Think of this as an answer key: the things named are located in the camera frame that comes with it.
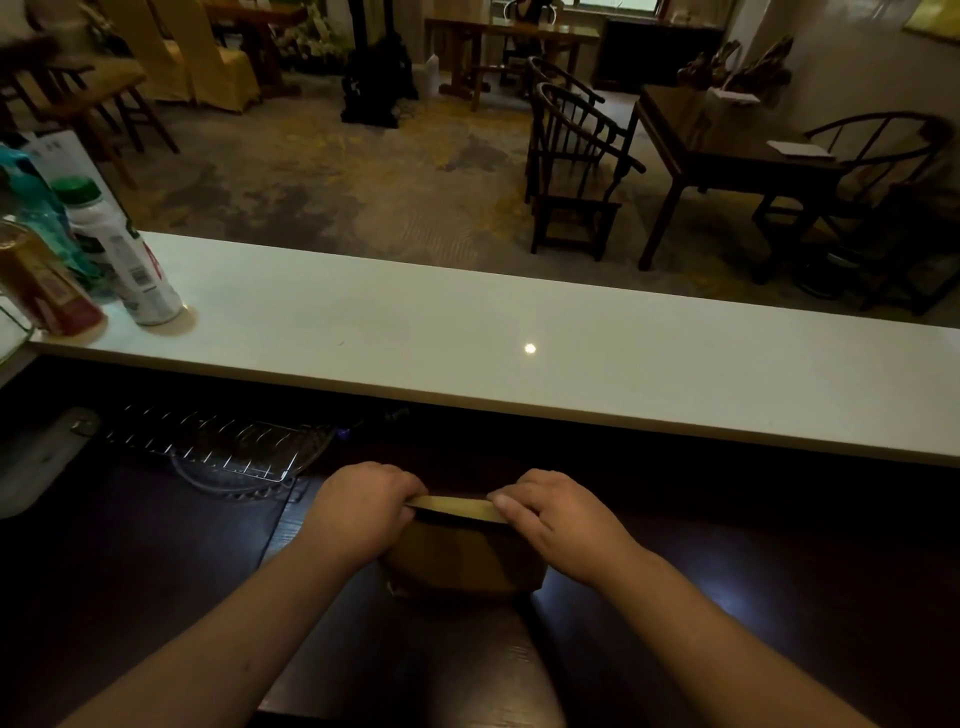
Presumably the white counter ledge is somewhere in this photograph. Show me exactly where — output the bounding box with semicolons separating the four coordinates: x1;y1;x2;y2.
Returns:
30;231;960;469

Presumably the dark wooden cabinet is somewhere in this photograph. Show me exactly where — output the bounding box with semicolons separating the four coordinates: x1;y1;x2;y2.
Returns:
591;16;727;95

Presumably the wooden stool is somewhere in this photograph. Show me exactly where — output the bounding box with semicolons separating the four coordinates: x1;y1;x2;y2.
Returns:
15;56;181;189

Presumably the person's left hand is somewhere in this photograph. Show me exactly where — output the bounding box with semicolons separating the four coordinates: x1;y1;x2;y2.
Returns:
297;462;429;571

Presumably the long wooden tea table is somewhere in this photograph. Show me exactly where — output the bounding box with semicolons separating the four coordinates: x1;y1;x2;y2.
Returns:
424;16;601;112

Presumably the person's left forearm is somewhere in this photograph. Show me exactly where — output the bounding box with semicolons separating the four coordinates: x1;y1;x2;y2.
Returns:
60;536;380;728

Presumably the person's right hand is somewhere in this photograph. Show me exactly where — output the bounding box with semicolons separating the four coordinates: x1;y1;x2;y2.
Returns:
486;469;645;589

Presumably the dark wooden round-back armchair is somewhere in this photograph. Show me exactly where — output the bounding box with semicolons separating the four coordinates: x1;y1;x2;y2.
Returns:
751;111;960;309

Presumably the yellow covered chair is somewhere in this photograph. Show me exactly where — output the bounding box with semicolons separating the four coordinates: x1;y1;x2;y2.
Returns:
101;0;195;104
153;0;262;114

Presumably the metal wire rack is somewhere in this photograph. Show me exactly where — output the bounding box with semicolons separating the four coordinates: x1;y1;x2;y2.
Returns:
105;405;335;500

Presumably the black floor stand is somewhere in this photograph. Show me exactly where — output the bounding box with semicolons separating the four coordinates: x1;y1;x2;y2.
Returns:
340;0;420;129

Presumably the carved wooden root ornament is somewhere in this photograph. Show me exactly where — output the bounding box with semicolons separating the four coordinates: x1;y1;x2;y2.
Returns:
677;35;795;97

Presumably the amber drink bottle red label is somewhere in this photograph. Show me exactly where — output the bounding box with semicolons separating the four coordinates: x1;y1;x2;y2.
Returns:
0;217;108;337

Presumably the person's right forearm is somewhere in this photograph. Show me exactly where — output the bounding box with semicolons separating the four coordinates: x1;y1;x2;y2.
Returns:
600;541;879;728

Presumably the teal plastic bottle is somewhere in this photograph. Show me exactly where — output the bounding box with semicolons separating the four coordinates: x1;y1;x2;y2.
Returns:
0;146;102;294

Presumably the light wooden desk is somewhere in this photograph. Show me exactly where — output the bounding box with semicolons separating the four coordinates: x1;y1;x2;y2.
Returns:
202;0;310;100

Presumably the white bottle with green cap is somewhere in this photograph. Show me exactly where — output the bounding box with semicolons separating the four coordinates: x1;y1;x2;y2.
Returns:
52;175;184;327

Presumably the dark wooden square table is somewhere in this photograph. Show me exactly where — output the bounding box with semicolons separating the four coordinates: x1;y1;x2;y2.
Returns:
633;84;849;273

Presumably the brown paper bag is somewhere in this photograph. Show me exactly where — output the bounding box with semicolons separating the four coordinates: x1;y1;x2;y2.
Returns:
381;495;549;598

